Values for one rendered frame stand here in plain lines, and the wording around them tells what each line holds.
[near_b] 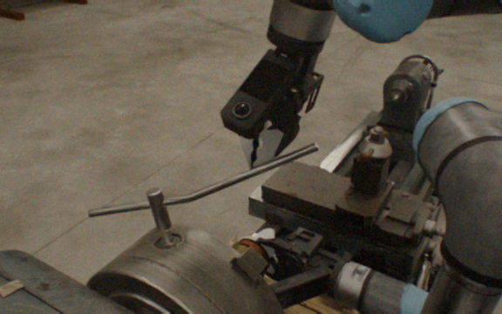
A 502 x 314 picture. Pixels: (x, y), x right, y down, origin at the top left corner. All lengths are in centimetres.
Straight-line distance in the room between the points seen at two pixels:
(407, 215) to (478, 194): 68
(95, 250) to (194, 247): 201
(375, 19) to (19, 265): 54
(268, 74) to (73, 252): 224
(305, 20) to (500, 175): 27
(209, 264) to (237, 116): 24
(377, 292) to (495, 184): 33
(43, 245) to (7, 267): 211
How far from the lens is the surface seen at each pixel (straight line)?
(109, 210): 71
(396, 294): 84
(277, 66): 58
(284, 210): 130
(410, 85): 167
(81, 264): 264
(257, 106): 55
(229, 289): 68
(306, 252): 88
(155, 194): 68
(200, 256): 69
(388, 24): 45
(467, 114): 69
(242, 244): 90
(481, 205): 59
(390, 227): 123
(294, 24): 56
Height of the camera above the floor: 170
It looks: 30 degrees down
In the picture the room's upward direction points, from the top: straight up
